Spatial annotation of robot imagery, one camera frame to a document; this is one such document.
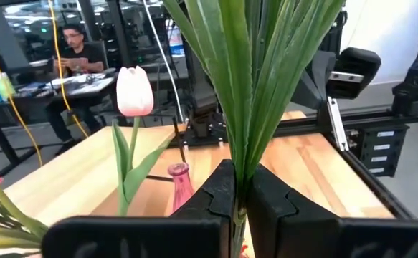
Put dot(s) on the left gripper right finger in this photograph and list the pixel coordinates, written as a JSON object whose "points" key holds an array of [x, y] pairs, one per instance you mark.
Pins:
{"points": [[319, 240]]}

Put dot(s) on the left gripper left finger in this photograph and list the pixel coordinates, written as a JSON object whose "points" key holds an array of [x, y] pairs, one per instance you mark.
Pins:
{"points": [[158, 236]]}

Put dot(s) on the pink glass vase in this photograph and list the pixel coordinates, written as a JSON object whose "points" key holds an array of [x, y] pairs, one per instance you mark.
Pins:
{"points": [[181, 186]]}

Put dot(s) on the red artificial flower bunch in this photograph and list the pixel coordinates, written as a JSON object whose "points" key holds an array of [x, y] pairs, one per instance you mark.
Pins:
{"points": [[243, 252]]}

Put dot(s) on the pink artificial tulip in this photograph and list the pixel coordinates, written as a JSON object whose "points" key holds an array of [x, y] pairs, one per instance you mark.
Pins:
{"points": [[134, 89]]}

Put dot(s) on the purple artificial flower bunch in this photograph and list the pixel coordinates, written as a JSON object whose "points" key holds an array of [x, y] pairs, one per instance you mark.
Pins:
{"points": [[241, 107]]}

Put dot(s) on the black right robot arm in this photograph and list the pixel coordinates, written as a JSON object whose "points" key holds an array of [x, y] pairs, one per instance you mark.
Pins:
{"points": [[355, 61]]}

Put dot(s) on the control box with white labels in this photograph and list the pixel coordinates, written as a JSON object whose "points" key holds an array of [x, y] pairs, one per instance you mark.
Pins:
{"points": [[400, 150]]}

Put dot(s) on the dark grey desk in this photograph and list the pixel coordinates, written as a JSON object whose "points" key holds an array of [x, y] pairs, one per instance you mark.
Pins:
{"points": [[86, 86]]}

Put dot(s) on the person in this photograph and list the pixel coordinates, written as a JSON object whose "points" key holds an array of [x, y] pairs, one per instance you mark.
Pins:
{"points": [[81, 57]]}

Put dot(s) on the green translucent container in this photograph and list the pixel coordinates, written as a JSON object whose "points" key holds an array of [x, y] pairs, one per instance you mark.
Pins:
{"points": [[4, 86]]}

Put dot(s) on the silver aluminium bracket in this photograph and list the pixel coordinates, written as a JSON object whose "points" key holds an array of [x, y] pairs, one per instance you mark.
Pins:
{"points": [[338, 122]]}

